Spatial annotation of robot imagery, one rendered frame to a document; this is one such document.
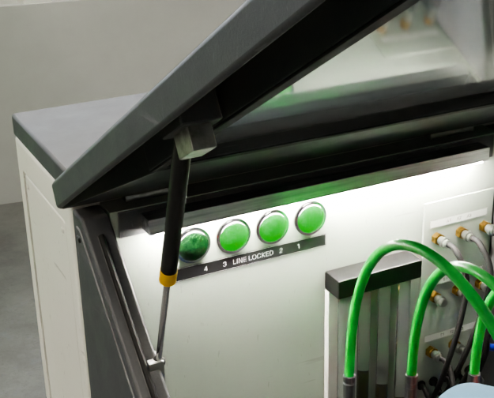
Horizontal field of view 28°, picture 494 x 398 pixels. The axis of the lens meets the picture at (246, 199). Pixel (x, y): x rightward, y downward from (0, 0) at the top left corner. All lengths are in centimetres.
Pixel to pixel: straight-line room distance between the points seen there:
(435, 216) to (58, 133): 57
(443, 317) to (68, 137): 66
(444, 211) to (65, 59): 364
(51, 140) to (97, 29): 361
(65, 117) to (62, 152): 15
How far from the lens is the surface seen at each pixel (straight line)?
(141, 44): 503
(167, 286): 107
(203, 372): 142
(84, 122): 146
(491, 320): 113
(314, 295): 146
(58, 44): 497
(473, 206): 156
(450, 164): 147
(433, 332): 162
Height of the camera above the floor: 195
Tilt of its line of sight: 23 degrees down
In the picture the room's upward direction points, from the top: 1 degrees counter-clockwise
